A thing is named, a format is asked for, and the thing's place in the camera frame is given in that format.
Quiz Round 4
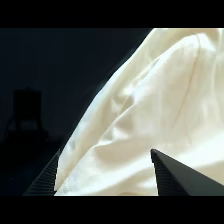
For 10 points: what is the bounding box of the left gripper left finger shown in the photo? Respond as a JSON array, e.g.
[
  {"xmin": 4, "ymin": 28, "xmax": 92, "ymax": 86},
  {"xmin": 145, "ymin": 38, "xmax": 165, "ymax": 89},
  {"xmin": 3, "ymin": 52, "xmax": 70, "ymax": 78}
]
[{"xmin": 22, "ymin": 148, "xmax": 62, "ymax": 197}]

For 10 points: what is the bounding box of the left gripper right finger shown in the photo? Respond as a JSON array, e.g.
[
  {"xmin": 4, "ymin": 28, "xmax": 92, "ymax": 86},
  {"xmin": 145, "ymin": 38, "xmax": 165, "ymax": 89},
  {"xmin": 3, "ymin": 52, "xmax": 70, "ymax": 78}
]
[{"xmin": 150, "ymin": 148, "xmax": 224, "ymax": 197}]

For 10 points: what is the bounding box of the cream shirt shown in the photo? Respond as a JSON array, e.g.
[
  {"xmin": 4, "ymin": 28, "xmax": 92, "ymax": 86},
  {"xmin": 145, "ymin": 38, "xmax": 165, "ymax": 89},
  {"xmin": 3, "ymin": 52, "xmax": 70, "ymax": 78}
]
[{"xmin": 53, "ymin": 28, "xmax": 224, "ymax": 197}]

